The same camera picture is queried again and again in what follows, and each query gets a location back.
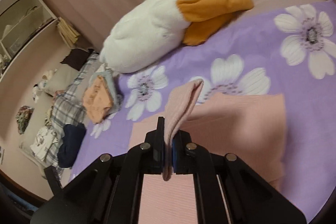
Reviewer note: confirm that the white patterned cloth pile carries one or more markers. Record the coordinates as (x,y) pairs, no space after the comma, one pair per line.
(43,142)

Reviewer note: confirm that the white wall shelf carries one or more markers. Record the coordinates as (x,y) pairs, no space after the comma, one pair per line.
(21,20)

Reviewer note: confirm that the white plush goose toy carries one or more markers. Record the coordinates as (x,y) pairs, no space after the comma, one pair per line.
(156,27)

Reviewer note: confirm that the orange cartoon print garment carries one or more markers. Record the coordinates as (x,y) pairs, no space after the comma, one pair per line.
(97,100)

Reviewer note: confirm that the black garment on pillow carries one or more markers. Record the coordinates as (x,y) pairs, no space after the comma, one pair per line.
(77,58)

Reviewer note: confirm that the colourful floral small cloth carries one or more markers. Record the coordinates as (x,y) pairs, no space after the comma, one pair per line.
(23,117)

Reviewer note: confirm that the grey folded garment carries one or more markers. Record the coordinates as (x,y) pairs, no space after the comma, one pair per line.
(112,88)

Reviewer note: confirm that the dark navy folded garment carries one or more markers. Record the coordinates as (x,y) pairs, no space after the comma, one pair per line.
(71,143)

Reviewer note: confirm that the pink knit sweater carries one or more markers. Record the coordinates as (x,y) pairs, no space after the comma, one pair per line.
(251,127)

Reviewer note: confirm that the purple floral bed sheet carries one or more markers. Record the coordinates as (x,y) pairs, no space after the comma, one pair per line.
(289,51)

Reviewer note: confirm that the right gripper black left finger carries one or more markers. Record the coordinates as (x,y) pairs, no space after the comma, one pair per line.
(109,189)

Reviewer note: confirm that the grey plaid blanket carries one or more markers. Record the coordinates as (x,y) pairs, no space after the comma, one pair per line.
(67,109)

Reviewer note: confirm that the beige pillow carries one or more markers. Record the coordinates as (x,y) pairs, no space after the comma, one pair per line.
(61,79)

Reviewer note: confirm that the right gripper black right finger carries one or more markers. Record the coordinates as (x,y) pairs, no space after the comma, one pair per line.
(227,190)

